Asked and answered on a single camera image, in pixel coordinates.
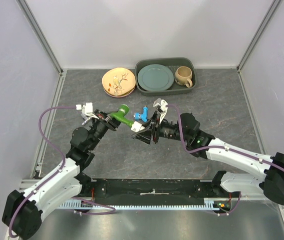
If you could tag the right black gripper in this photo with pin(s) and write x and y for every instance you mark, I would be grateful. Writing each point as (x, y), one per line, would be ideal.
(146, 136)

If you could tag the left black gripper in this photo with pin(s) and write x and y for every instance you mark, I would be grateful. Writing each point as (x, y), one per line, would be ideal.
(110, 122)

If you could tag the white elbow fitting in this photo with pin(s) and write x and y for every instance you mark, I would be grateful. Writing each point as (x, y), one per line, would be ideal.
(136, 127)

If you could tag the green water faucet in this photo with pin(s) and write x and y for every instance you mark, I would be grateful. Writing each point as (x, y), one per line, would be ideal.
(120, 114)

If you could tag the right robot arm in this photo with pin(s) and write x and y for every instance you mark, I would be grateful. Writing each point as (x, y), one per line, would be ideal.
(262, 173)

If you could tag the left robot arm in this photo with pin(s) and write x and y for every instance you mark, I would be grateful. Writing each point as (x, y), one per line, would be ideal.
(25, 210)

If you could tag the blue water faucet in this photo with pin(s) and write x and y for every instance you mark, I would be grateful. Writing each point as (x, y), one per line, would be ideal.
(142, 116)

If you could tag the bird pattern yellow plate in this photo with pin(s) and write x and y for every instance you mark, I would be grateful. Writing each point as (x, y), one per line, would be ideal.
(118, 81)

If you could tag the grey-green dish tub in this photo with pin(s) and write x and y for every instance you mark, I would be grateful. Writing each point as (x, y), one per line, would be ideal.
(173, 64)

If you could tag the teal plate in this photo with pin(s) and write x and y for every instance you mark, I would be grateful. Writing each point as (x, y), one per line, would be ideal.
(155, 78)

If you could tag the beige ceramic mug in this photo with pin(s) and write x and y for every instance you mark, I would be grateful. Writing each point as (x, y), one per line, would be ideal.
(183, 76)

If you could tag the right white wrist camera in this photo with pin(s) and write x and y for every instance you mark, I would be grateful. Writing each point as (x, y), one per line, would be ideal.
(161, 106)

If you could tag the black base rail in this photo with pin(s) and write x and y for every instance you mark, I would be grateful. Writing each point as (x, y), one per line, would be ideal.
(152, 192)

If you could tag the slotted cable duct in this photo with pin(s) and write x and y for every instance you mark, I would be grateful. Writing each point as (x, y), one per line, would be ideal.
(80, 206)

